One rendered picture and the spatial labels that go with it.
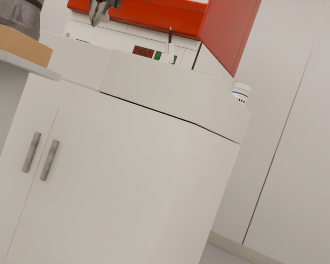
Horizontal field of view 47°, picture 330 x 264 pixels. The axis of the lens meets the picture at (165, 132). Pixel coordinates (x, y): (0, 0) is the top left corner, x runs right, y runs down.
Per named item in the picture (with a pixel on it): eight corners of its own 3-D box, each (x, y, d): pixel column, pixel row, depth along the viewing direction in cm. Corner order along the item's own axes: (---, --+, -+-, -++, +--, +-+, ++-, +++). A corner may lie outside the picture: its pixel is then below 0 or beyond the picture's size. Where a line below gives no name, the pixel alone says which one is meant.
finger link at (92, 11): (100, 31, 136) (108, 7, 136) (90, 24, 131) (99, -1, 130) (93, 29, 137) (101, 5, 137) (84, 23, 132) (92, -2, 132)
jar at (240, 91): (229, 105, 164) (237, 85, 164) (245, 110, 162) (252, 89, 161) (226, 102, 158) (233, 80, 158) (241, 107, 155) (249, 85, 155)
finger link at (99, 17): (107, 33, 135) (116, 8, 135) (98, 26, 129) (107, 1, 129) (100, 31, 136) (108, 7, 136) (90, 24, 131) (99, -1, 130)
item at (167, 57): (159, 76, 151) (171, 45, 151) (167, 78, 149) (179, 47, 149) (153, 72, 145) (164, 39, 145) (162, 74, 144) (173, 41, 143)
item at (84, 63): (4, 59, 153) (16, 27, 152) (113, 97, 130) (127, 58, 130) (-14, 52, 144) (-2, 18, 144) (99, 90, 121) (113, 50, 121)
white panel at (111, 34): (50, 79, 214) (73, 12, 214) (174, 121, 180) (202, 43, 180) (46, 77, 211) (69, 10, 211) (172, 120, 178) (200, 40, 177)
